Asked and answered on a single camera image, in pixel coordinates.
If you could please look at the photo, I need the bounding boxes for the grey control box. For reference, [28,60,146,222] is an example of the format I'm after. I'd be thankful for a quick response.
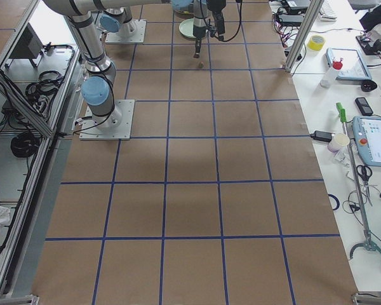
[9,23,43,67]

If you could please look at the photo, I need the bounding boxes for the black handled scissors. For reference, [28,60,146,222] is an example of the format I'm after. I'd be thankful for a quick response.
[356,165,373,206]

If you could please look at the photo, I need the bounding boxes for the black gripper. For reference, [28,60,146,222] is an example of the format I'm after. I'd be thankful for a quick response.
[192,18,206,55]
[208,0,225,36]

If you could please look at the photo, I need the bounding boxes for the black phone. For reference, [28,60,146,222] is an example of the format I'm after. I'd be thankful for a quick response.
[355,97,373,116]

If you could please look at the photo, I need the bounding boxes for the white bottle red cap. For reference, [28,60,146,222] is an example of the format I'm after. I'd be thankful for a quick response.
[319,59,343,88]

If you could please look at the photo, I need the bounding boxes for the black power adapter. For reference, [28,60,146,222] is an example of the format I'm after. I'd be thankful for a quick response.
[310,130,334,143]

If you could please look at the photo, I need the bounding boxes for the yellow tape roll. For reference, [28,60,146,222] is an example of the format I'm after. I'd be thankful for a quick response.
[307,35,326,51]

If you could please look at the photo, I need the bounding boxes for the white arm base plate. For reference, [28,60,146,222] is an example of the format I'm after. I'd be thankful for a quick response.
[79,100,135,140]
[105,19,147,44]

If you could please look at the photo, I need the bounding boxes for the black power brick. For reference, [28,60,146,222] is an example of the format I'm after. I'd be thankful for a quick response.
[277,15,304,27]

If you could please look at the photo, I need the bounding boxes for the teach pendant with screen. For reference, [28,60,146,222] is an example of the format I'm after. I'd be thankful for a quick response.
[352,116,381,167]

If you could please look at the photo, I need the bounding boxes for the aluminium frame post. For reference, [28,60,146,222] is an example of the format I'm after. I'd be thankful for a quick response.
[284,0,323,72]

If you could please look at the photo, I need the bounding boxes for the light green plate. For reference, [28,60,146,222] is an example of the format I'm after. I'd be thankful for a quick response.
[179,18,196,39]

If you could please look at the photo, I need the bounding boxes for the long reach grabber tool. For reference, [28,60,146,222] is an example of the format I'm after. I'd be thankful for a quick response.
[336,102,381,259]

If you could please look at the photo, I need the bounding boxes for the white paper cup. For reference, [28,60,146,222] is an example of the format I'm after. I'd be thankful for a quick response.
[327,133,350,153]

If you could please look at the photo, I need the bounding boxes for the coiled black cable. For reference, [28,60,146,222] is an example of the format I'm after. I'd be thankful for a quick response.
[10,132,41,159]

